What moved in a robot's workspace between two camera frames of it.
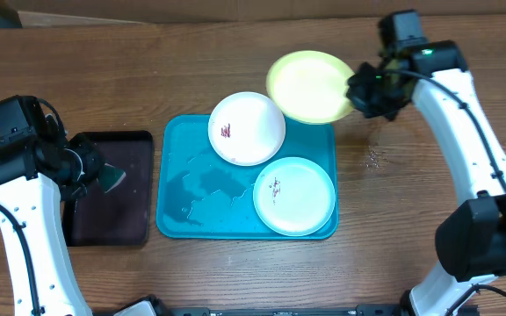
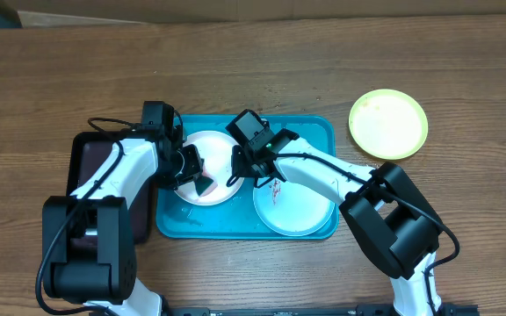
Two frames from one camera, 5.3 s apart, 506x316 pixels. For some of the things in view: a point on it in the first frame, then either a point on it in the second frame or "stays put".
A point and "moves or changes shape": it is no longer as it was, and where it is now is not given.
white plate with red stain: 247,128 → 216,148
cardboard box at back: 114,12 stays put
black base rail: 357,310 stays put
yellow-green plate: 309,87 → 388,125
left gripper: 93,154 → 194,167
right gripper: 361,97 → 244,168
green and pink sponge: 110,176 moves or changes shape
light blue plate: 294,197 stays put
